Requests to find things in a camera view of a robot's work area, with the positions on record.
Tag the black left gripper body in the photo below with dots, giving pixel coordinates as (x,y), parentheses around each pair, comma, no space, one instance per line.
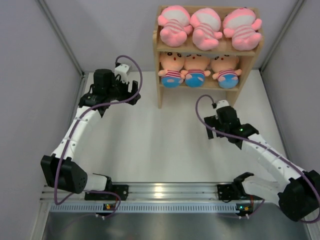
(119,91)

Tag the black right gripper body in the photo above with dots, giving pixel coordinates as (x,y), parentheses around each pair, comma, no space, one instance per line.
(212,121)

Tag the boy doll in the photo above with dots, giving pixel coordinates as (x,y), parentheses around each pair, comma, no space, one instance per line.
(172,64)
(225,70)
(195,70)

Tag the boy doll front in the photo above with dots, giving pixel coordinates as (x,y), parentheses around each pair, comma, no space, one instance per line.
(225,70)

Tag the pink plush with heart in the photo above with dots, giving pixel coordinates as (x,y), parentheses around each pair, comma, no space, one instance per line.
(175,23)

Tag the pink plush face down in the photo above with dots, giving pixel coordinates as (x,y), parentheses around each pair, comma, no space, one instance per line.
(206,25)

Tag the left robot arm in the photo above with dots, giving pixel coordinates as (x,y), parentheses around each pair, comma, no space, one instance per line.
(62,169)

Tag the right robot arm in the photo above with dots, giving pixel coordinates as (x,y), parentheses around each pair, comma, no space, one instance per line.
(295,191)

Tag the wooden two-tier shelf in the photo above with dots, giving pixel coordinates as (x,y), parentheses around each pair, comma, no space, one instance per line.
(247,58)

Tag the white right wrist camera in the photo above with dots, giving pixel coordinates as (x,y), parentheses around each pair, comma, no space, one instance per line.
(218,105)

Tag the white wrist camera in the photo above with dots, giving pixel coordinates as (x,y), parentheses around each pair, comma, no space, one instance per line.
(121,73)
(218,105)

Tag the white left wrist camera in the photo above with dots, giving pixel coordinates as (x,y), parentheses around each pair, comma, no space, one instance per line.
(121,73)

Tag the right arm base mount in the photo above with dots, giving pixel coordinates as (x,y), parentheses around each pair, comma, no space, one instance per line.
(231,192)

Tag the aluminium front rail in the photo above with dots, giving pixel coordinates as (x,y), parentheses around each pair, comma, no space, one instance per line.
(147,191)

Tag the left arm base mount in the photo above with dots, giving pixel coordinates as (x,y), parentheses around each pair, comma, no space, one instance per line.
(120,191)

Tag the aluminium left frame post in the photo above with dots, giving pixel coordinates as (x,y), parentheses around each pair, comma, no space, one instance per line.
(45,9)

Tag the aluminium frame post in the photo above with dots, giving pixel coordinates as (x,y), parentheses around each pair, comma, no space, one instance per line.
(45,9)
(298,5)

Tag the grey slotted cable duct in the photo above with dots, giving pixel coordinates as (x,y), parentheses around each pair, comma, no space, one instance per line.
(126,207)

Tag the aluminium right frame post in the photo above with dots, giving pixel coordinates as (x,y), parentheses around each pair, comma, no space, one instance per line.
(298,5)

